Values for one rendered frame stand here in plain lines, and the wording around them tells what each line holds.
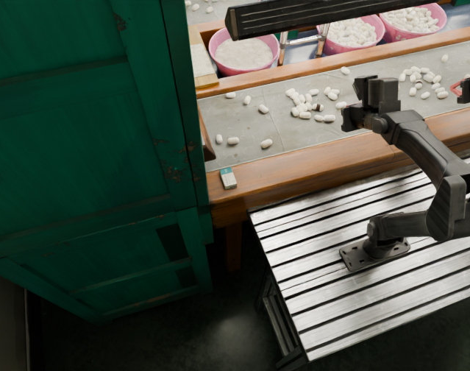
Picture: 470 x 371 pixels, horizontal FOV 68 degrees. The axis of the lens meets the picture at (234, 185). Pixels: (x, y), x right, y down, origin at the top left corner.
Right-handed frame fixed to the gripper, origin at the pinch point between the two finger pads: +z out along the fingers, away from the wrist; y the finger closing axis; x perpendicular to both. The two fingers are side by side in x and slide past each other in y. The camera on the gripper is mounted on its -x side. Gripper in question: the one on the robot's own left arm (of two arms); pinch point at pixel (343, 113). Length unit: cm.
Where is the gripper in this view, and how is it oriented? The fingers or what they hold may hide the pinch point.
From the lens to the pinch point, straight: 109.0
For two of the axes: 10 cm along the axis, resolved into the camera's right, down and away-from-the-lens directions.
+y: -9.6, 2.4, -1.5
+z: -2.2, -2.8, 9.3
